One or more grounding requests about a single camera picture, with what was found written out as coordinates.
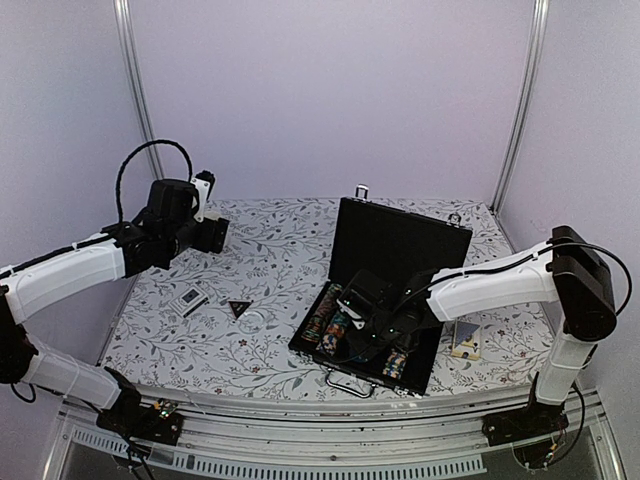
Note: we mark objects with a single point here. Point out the aluminium front rail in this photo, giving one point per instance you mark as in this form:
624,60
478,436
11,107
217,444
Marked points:
381,438

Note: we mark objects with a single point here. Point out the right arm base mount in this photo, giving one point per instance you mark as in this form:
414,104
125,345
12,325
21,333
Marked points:
524,423

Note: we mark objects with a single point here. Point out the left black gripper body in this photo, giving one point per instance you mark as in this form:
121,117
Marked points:
212,241

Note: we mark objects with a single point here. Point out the aluminium frame post right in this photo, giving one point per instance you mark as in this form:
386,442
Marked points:
532,62

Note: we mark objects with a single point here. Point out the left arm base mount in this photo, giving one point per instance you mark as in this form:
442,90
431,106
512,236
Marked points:
159,422

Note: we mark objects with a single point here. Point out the aluminium frame post left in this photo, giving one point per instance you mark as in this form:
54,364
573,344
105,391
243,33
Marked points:
125,31

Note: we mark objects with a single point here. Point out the aluminium frame post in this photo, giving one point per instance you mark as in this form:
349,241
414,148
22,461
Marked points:
532,62
125,31

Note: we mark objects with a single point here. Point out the teal orange chip row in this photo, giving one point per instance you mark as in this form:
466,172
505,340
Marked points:
334,333

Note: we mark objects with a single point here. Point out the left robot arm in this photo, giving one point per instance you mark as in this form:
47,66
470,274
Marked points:
173,221

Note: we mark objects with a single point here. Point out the white playing card box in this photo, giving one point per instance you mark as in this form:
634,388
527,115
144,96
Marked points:
187,302

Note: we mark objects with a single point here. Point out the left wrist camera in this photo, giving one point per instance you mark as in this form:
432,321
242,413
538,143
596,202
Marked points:
204,183

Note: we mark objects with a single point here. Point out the red black triangular card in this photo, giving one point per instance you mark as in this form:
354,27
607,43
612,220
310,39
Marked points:
238,307

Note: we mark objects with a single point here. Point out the playing card deck right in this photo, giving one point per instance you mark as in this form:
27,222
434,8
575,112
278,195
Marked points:
466,341

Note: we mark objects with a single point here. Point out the clear dealer button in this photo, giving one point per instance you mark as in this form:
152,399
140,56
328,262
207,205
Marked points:
251,322

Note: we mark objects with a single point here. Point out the green poker chip row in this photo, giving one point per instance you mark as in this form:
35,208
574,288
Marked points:
324,312

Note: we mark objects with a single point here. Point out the orange blue chip row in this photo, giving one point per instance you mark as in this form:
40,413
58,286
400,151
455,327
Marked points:
395,364

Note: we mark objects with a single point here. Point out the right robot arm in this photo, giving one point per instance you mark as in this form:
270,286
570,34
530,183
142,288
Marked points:
564,269

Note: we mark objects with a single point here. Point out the cream ceramic mug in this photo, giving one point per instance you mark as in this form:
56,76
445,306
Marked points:
212,216

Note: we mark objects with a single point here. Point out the black poker case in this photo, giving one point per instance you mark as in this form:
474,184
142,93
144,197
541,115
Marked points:
393,244

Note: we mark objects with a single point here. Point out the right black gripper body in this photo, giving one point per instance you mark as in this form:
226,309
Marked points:
383,336

